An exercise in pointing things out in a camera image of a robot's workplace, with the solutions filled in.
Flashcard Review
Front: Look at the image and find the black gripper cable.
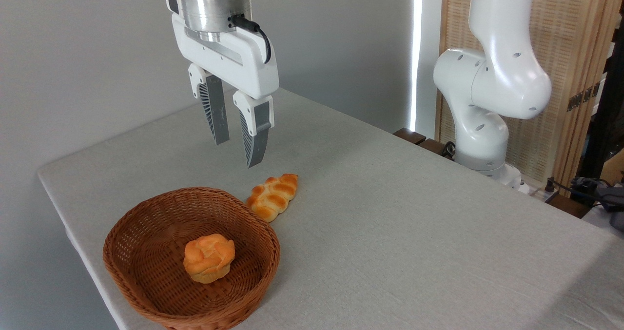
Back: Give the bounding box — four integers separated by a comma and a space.
230, 14, 272, 64

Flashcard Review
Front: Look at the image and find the black metal hinge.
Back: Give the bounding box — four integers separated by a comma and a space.
566, 81, 601, 112

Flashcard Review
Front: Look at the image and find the black upright post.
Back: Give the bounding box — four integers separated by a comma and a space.
579, 8, 624, 180

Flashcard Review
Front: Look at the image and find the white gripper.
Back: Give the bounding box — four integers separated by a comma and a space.
166, 0, 280, 169

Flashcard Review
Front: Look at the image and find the brown wicker basket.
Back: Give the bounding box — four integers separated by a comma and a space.
102, 187, 281, 330

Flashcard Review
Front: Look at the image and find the braided golden bread loaf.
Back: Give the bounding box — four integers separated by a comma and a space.
246, 174, 299, 223

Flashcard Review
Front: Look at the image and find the grey tablecloth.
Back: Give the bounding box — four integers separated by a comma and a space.
38, 87, 624, 330

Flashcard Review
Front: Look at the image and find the round golden bread roll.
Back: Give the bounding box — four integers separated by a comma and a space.
183, 233, 236, 285

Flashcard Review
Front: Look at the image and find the black device with cables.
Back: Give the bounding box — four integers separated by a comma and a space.
545, 175, 624, 232

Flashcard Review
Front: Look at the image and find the wooden rattan folding screen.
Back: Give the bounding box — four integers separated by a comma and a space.
435, 0, 624, 190

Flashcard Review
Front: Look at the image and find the dark brown wooden block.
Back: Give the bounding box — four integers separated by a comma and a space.
393, 127, 455, 158

